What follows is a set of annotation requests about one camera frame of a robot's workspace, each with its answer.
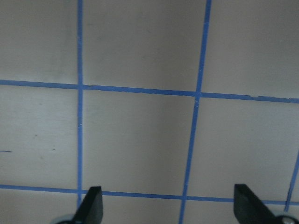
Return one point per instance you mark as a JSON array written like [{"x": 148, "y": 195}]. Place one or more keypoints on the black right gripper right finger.
[{"x": 249, "y": 209}]

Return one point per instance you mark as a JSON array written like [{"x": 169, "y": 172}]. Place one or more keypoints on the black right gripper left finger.
[{"x": 91, "y": 208}]

